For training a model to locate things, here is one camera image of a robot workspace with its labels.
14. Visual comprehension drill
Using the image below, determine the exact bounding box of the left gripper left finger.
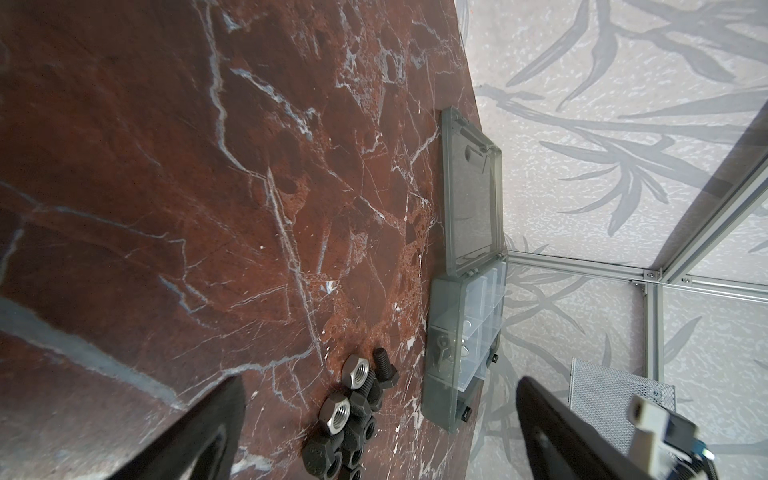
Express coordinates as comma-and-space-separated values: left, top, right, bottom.
111, 375, 246, 479

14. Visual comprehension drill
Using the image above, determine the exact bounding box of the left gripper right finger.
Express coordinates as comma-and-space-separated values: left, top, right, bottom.
516, 376, 649, 479

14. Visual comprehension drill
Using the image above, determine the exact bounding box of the silver hex nut left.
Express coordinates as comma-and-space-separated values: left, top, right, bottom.
318, 392, 351, 436

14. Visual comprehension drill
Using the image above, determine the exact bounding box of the silver hex nut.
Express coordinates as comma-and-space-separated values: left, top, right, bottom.
318, 392, 351, 436
341, 354, 370, 390

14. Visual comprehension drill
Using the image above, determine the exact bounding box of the dark hex nut bottom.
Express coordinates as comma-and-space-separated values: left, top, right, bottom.
341, 448, 364, 471

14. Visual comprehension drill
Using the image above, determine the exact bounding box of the grey compartment organizer box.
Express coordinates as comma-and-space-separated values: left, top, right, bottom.
422, 107, 507, 432

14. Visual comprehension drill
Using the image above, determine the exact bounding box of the dark hex nut lower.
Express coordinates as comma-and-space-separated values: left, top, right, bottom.
342, 415, 377, 451

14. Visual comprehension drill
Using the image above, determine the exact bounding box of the black hex bolt middle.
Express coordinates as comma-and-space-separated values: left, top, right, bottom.
348, 371, 377, 420

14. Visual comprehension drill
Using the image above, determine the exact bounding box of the black hex bolt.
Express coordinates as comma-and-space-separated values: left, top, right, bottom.
348, 371, 377, 420
372, 347, 400, 389

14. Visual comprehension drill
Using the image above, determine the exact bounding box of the silver hex nut top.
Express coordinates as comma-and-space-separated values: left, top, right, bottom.
341, 354, 370, 390

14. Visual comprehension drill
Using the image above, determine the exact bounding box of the black hex bolt top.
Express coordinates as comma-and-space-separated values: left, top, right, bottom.
372, 347, 400, 389

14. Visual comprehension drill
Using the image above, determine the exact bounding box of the white wire mesh basket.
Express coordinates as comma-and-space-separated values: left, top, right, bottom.
568, 358, 676, 455

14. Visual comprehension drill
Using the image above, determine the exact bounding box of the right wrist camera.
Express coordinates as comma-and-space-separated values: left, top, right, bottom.
627, 395, 719, 480

